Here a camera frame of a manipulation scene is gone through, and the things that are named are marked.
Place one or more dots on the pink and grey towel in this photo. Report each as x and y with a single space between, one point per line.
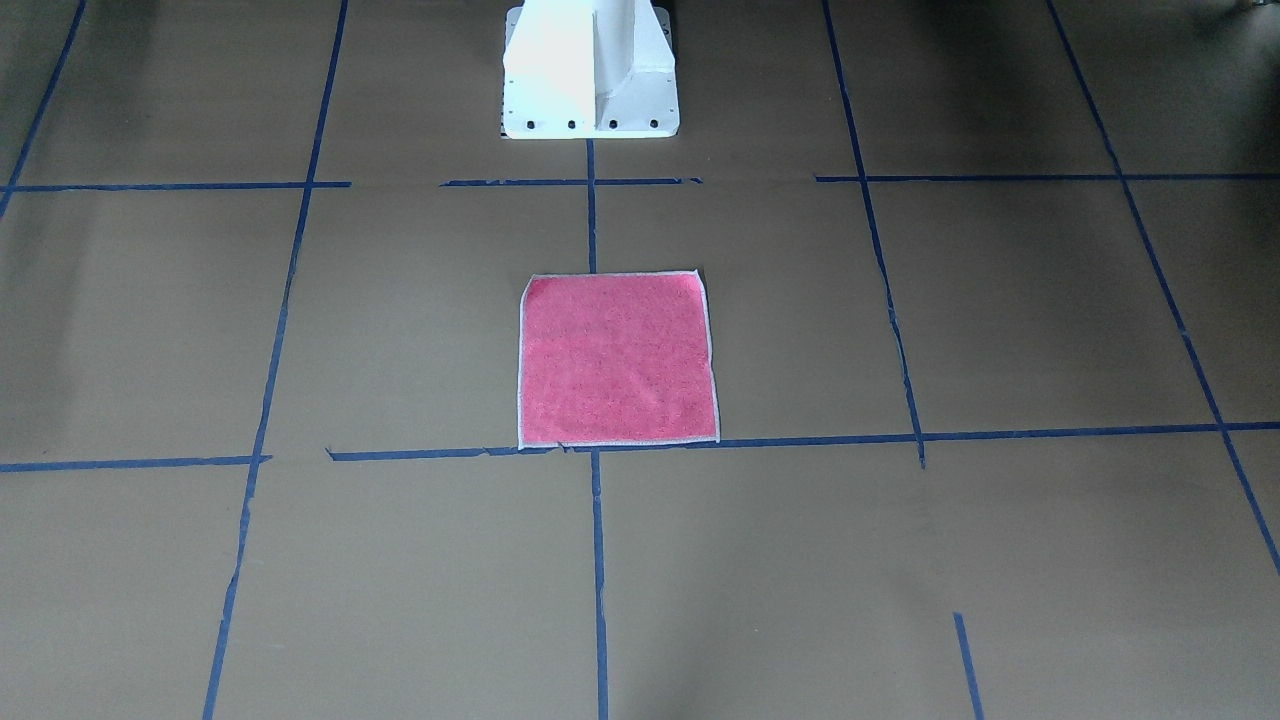
615 359

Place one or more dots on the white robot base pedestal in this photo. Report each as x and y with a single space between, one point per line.
589 69

